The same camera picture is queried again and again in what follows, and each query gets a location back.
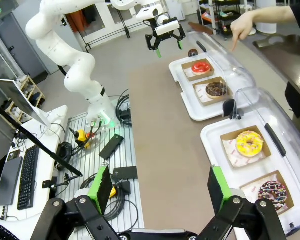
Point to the long black controller box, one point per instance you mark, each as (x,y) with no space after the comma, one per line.
(111,146)

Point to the white computer desk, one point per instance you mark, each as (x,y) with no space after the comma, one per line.
(46,160)

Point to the red glazed donut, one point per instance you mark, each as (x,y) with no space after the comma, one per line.
(197,71)

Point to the gray closed laptop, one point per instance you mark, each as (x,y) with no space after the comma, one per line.
(8,180)

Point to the white round air purifier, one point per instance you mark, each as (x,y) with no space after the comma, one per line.
(266,28)

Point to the person's right hand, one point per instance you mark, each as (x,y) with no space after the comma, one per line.
(245,25)

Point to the person's right forearm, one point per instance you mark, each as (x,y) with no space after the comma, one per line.
(272,13)

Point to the wooden shelf rack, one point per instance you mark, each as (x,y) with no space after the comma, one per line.
(36,91)

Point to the cardboard box of nut donut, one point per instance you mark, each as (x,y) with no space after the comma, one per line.
(197,82)

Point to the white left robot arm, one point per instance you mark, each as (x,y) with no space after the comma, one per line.
(72,57)

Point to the chocolate donut with nuts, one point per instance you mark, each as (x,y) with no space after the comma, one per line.
(211,93)

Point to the small black box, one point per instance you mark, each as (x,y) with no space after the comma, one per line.
(125,187)

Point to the clear plastic dome lid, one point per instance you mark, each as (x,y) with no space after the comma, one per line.
(285,112)
(215,47)

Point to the paper liner under nut donut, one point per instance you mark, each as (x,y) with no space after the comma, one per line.
(200,93)

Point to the paper liner under yellow donut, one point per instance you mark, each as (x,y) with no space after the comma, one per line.
(231,155)

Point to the black keyboard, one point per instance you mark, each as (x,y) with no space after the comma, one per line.
(28,177)

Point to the chocolate donut with coloured sprinkles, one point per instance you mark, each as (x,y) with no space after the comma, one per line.
(265,197)

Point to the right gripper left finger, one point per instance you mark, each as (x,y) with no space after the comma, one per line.
(72,220)

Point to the white plastic display tray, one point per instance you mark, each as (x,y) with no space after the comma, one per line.
(212,145)
(187,95)

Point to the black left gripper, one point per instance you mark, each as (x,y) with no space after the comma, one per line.
(165,37)

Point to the black tripod pole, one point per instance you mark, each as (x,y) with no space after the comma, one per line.
(40,147)

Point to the paper liner under sprinkle donut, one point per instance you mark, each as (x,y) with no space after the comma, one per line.
(251,193)

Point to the aluminium robot mounting plate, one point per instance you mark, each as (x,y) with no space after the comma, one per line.
(95,162)

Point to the cardboard box of yellow donut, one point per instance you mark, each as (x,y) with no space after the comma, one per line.
(227,136)

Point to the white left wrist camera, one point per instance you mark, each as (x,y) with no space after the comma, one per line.
(167,28)

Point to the cardboard box of red donut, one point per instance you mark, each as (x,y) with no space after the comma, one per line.
(210,75)

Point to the cardboard box of sprinkle donut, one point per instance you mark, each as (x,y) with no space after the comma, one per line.
(250,182)

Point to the orange jacket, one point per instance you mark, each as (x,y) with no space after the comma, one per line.
(76,21)

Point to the yellow sprinkled donut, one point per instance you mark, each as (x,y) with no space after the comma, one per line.
(242,147)

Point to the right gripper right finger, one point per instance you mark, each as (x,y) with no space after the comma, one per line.
(242,220)

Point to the black clothes rack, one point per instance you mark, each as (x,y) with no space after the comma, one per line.
(115,31)

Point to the flat black box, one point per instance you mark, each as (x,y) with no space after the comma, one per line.
(126,172)

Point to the white computer monitor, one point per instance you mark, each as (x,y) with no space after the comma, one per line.
(20,100)

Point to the paper liner under red donut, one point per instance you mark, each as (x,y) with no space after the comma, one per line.
(188,73)

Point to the metal shelf cart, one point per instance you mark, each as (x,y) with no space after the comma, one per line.
(222,12)

